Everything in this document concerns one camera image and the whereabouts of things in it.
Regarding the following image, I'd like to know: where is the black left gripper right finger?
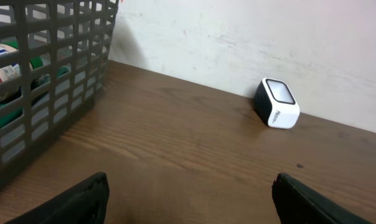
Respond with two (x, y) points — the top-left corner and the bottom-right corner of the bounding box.
(271, 173), (368, 224)

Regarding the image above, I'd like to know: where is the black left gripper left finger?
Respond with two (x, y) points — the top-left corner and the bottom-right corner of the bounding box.
(8, 172), (110, 224)

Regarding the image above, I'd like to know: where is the green lid spice jar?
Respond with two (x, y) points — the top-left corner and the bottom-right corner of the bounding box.
(0, 41), (44, 83)

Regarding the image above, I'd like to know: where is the white barcode scanner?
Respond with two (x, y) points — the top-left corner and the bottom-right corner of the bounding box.
(253, 78), (300, 129)

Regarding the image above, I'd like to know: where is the green product pouch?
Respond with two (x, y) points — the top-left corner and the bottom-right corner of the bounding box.
(0, 66), (70, 129)

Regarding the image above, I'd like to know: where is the grey plastic mesh basket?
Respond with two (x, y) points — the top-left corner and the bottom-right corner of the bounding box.
(0, 0), (119, 190)

